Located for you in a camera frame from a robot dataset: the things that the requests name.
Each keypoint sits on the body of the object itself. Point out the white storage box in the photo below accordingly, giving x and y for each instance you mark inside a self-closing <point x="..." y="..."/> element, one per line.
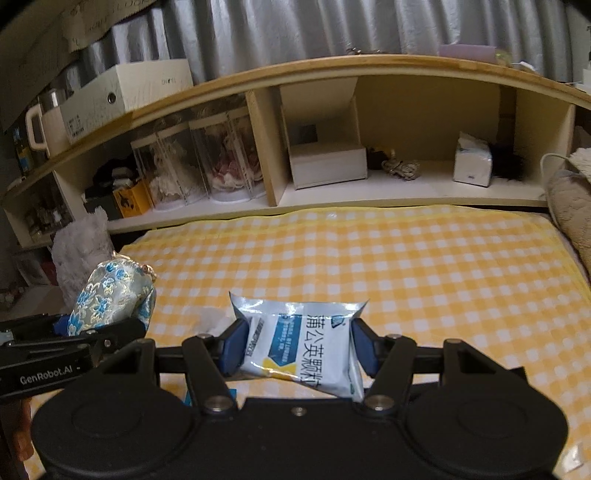
<point x="129" y="92"/>

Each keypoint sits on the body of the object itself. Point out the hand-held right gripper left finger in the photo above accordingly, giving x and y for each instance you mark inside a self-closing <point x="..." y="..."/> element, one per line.
<point x="233" y="346"/>

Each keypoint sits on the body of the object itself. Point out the blue yellow label bottle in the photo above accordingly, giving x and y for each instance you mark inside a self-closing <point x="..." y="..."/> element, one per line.
<point x="24" y="154"/>

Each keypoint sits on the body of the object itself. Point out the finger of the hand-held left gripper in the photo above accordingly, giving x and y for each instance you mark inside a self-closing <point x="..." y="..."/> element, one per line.
<point x="120" y="332"/>
<point x="60" y="325"/>

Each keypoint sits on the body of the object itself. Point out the cardboard panel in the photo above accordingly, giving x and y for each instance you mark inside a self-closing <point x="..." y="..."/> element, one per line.
<point x="318" y="106"/>

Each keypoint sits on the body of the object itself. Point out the quilted beige blanket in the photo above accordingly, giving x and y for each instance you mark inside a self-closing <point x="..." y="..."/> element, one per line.
<point x="570" y="212"/>

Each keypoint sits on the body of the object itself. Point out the yellow black carton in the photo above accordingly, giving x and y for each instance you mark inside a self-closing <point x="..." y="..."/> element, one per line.
<point x="133" y="199"/>

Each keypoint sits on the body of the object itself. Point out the black fuzzy item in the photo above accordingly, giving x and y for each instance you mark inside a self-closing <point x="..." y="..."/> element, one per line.
<point x="508" y="161"/>

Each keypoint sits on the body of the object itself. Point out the white dress doll cylinder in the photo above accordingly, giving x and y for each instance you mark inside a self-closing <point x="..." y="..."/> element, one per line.
<point x="168" y="170"/>

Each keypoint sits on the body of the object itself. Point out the yellow checked sheet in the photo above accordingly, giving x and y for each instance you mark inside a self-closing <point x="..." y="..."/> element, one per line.
<point x="415" y="277"/>

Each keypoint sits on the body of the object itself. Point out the fluffy beige blanket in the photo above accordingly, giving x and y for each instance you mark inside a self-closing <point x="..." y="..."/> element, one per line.
<point x="582" y="161"/>

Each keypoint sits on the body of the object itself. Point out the white charger plug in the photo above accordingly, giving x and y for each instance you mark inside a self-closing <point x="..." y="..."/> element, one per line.
<point x="586" y="74"/>

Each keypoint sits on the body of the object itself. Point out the silver curtain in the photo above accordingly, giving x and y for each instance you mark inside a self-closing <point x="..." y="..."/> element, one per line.
<point x="323" y="27"/>

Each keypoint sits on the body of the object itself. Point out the beige printed curtain valance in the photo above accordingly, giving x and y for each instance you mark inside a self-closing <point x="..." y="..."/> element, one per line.
<point x="46" y="46"/>

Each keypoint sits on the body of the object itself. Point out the small white box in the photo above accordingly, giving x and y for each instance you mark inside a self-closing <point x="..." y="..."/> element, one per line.
<point x="328" y="168"/>

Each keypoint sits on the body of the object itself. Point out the wooden shelf unit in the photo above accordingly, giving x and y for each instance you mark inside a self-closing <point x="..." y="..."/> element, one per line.
<point x="415" y="69"/>

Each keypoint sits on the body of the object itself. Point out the red dress doll cylinder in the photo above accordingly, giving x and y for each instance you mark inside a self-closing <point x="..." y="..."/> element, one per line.
<point x="228" y="161"/>

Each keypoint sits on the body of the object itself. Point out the blue floral brocade pouch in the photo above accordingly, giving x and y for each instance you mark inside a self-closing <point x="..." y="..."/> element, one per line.
<point x="111" y="295"/>

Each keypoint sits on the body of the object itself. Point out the black cloth pile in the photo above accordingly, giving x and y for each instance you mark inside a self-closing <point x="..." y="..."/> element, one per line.
<point x="108" y="173"/>

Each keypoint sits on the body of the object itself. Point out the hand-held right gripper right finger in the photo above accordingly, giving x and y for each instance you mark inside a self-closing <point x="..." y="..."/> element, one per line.
<point x="364" y="346"/>

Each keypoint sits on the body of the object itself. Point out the white tissue pack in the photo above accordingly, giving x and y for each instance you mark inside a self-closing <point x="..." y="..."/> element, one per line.
<point x="472" y="161"/>

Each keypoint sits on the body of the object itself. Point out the grey fluffy pillow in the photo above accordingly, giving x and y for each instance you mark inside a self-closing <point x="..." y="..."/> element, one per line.
<point x="81" y="249"/>

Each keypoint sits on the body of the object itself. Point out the row of small figurines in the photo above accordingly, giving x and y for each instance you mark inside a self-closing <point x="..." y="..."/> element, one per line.
<point x="46" y="221"/>

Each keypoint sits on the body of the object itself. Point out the purple flat box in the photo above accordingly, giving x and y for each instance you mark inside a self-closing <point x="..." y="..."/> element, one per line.
<point x="466" y="50"/>

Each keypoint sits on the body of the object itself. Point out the steel tumbler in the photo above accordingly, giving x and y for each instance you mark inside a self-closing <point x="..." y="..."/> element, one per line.
<point x="57" y="98"/>

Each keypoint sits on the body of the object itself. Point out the white blue sachet packet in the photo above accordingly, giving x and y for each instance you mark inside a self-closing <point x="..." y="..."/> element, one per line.
<point x="304" y="341"/>

